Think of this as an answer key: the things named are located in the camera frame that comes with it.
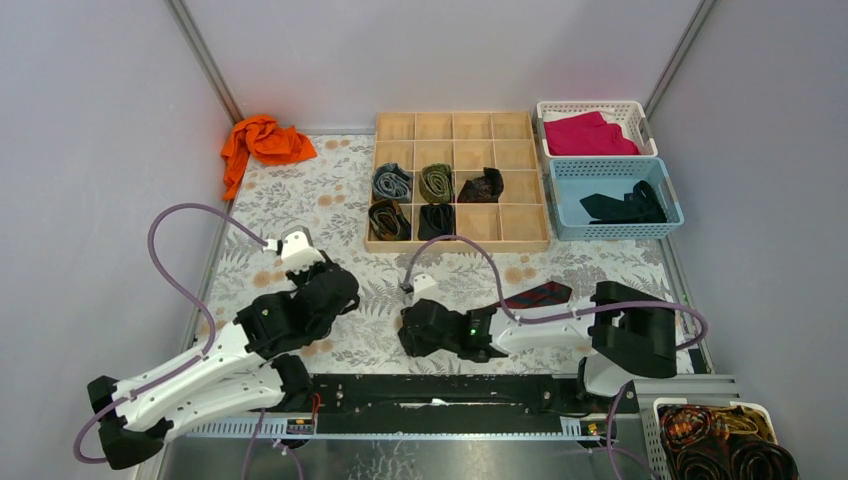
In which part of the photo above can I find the brown black rolled tie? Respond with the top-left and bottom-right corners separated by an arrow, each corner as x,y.
368,199 -> 411,241

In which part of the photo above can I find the dark brown patterned rolled tie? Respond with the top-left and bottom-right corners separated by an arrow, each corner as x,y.
457,167 -> 504,203

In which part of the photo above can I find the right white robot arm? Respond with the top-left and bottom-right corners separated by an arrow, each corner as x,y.
398,275 -> 677,412

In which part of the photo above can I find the white basket of ties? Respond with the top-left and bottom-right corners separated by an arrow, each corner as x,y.
640,396 -> 778,480

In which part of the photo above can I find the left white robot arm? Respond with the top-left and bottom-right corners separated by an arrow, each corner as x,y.
87,261 -> 360,470

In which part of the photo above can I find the floral table mat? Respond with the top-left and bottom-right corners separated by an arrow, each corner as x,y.
232,135 -> 673,375

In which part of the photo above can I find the red navy striped tie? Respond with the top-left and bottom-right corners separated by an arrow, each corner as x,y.
505,281 -> 572,311

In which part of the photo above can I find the white plastic basket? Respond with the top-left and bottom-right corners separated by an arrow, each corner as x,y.
535,101 -> 658,158

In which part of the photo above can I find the magenta cloth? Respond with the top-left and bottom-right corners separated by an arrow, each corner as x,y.
543,111 -> 640,156

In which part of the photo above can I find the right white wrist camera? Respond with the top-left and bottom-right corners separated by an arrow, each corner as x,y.
400,273 -> 439,307

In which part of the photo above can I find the grey blue rolled tie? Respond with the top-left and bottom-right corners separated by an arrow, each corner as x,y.
371,162 -> 413,203

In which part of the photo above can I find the wooden compartment tray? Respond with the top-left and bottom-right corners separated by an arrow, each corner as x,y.
364,111 -> 551,253

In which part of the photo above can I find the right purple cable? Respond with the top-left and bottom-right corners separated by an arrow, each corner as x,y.
401,235 -> 709,351

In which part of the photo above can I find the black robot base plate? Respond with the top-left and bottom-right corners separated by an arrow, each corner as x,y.
270,374 -> 614,422

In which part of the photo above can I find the blue plastic basket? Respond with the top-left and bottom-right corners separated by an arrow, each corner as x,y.
548,156 -> 685,241

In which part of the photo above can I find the orange cloth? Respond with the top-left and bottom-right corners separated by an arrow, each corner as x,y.
219,115 -> 317,201

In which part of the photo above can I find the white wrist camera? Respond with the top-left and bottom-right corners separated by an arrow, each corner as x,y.
262,226 -> 325,273
400,273 -> 439,307

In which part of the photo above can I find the orange black patterned tie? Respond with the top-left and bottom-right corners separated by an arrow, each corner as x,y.
656,403 -> 800,480

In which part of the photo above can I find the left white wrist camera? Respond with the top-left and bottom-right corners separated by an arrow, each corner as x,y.
262,226 -> 325,273

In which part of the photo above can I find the dark green tie in basket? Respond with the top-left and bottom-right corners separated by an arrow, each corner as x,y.
580,181 -> 668,224

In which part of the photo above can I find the perforated metal cable rail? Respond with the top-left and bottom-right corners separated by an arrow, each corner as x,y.
192,414 -> 617,441

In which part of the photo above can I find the olive green rolled tie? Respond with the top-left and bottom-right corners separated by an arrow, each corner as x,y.
419,163 -> 454,204

